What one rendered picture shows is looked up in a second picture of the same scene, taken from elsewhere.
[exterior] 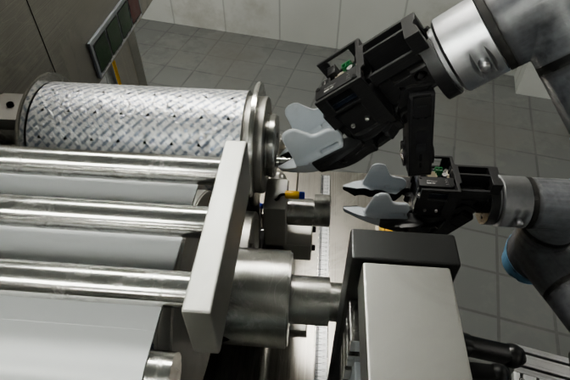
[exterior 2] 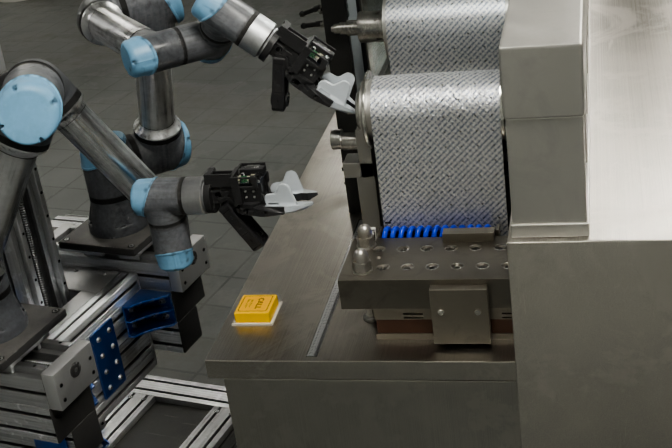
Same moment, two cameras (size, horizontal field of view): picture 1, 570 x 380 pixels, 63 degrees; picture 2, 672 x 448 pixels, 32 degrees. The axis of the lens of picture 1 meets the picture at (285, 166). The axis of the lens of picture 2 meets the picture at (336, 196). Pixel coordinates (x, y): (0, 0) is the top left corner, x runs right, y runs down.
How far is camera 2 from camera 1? 249 cm
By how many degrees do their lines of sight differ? 111
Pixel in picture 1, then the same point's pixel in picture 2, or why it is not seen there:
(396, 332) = not seen: outside the picture
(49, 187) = not seen: outside the picture
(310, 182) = (331, 348)
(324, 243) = (331, 303)
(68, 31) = not seen: hidden behind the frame
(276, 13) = not seen: outside the picture
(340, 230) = (312, 313)
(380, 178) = (283, 196)
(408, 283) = not seen: outside the picture
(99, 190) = not seen: outside the picture
